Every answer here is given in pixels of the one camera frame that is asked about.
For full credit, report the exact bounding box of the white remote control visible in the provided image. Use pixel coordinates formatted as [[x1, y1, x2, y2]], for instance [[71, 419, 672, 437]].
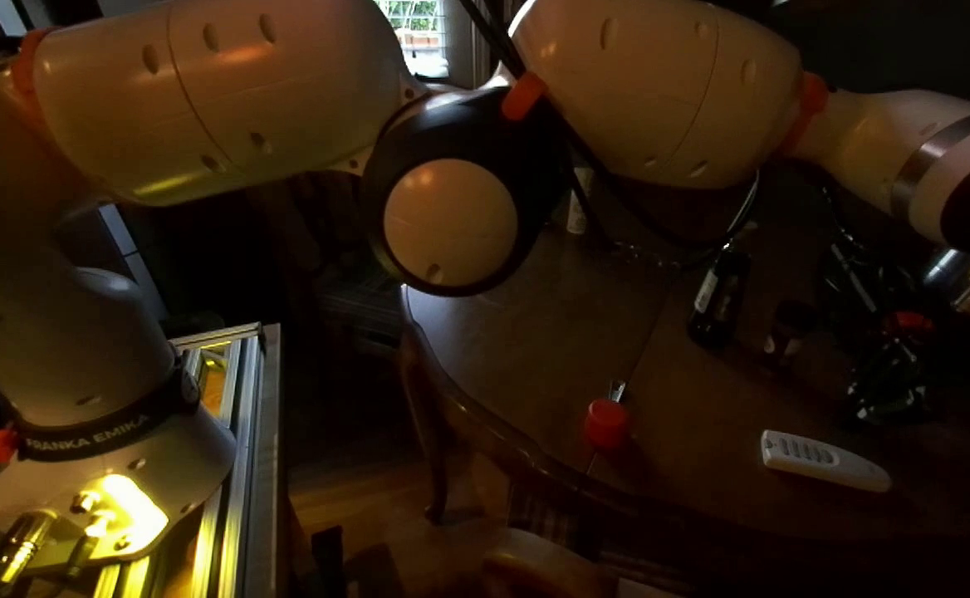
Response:
[[758, 424, 898, 500]]

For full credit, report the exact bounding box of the small dark jar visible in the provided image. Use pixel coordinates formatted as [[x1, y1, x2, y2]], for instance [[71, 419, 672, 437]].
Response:
[[760, 300, 816, 365]]

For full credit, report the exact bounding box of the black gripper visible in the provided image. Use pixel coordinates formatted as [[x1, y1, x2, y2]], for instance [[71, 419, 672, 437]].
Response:
[[830, 223, 954, 429]]

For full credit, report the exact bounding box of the dark glass bottle with cork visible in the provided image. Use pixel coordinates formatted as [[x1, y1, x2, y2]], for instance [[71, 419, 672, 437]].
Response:
[[689, 235, 758, 348]]

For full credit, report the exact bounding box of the small red cap bottle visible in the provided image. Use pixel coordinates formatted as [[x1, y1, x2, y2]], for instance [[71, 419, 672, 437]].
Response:
[[582, 379, 634, 454]]

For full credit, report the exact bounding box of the aluminium profile robot stand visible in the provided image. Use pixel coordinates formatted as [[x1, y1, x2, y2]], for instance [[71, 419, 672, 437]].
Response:
[[84, 320, 285, 598]]

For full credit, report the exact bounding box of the window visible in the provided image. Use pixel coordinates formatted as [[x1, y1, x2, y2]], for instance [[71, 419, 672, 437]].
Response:
[[373, 0, 455, 82]]

